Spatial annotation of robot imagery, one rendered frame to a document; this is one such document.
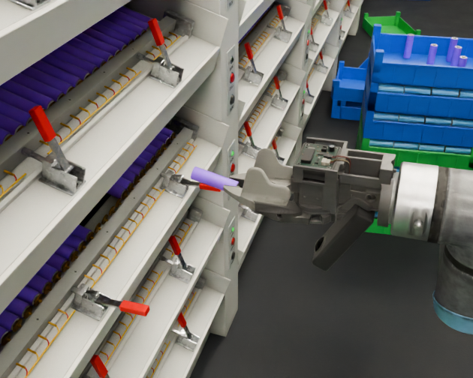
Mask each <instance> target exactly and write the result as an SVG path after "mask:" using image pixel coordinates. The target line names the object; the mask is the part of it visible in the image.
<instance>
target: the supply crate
mask: <svg viewBox="0 0 473 378"><path fill-rule="evenodd" d="M406 38H407V35H406V34H388V33H381V24H374V26H373V31H372V41H371V47H370V51H369V53H370V68H371V83H388V84H399V85H409V86H429V87H439V88H450V89H470V90H473V38H461V37H458V42H457V46H461V47H462V51H461V54H460V56H466V57H467V58H468V59H467V62H466V65H465V67H454V66H450V62H447V61H446V58H447V51H448V48H449V45H450V39H451V37H437V36H425V35H415V36H414V41H413V45H412V49H411V57H410V58H403V55H404V51H405V43H406ZM430 44H437V45H438V49H437V52H436V56H435V62H434V65H431V64H426V62H427V59H428V55H429V48H430Z"/></svg>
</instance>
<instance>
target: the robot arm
mask: <svg viewBox="0 0 473 378"><path fill-rule="evenodd" d="M315 142H322V143H334V144H336V146H334V145H319V144H315ZM395 157H396V155H395V154H388V153H381V152H374V151H363V150H356V149H349V148H348V142H347V141H340V140H333V139H321V138H314V137H306V142H305V143H303V146H302V148H301V149H300V152H299V154H298V156H297V159H296V160H295V162H294V165H293V167H292V166H285V165H282V164H281V163H279V161H278V159H277V157H276V155H275V153H274V151H273V150H271V149H269V148H262V149H261V150H259V152H258V154H257V157H256V160H255V165H254V167H251V168H249V169H248V170H247V173H240V174H236V175H230V177H229V179H233V180H235V181H238V182H239V184H238V185H239V187H237V186H230V185H224V187H223V188H224V192H226V193H227V194H228V195H230V196H231V197H233V198H234V199H235V200H237V201H238V202H240V203H242V204H243V205H245V206H247V207H249V208H251V209H253V210H255V211H256V213H258V214H260V215H263V216H265V217H268V218H271V219H273V220H275V221H280V222H283V223H289V224H306V225H309V224H327V223H329V222H331V221H332V222H334V223H333V225H332V226H331V227H330V228H329V229H328V231H326V232H325V234H323V236H322V237H321V238H319V240H317V242H316V244H315V253H314V256H313V259H312V264H313V265H314V266H316V267H318V268H319V269H321V270H323V271H325V272H326V271H328V270H329V269H330V268H331V267H332V265H333V264H334V263H335V262H336V261H337V260H338V259H339V258H340V257H341V256H342V255H343V254H344V253H345V252H346V251H347V249H349V247H350V246H352V244H353V243H355V242H356V240H358V239H359V237H361V235H362V234H363V233H364V232H365V231H366V230H367V229H368V228H369V227H370V226H371V225H372V224H373V222H374V217H375V212H378V219H377V226H382V227H388V225H389V224H391V229H390V234H391V235H392V236H400V237H405V238H410V239H418V240H423V241H427V242H432V243H437V244H440V245H439V255H438V279H437V284H436V288H435V291H434V293H433V295H432V297H433V307H434V310H435V312H436V314H437V316H438V317H439V318H440V320H441V321H442V322H444V323H445V324H446V325H448V326H450V327H451V328H452V329H455V330H457V331H459V332H462V333H466V334H468V335H473V170H466V169H455V168H447V167H442V166H435V165H429V164H421V163H410V162H404V161H403V162H402V163H401V164H400V168H399V172H397V171H396V169H394V164H395ZM292 193H294V199H293V200H292V201H290V200H289V199H290V198H291V194H292Z"/></svg>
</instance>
